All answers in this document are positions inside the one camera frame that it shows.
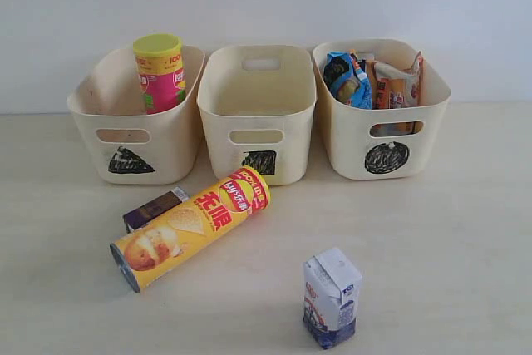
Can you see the blue noodle snack bag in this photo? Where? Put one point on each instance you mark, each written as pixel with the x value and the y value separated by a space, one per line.
pixel 347 80

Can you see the orange noodle snack bag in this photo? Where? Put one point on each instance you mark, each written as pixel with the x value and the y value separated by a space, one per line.
pixel 393 88

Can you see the pink chips can yellow lid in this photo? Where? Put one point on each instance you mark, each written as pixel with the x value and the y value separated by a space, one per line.
pixel 160 70

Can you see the cream bin with square mark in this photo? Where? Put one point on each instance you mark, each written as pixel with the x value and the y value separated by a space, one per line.
pixel 256 104

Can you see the dark purple small box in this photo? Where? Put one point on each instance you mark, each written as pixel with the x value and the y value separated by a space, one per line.
pixel 137 218

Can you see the cream bin with triangle mark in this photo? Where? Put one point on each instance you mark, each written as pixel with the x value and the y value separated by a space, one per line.
pixel 126 145

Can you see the white blue milk carton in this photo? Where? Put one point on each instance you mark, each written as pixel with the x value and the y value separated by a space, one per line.
pixel 331 297

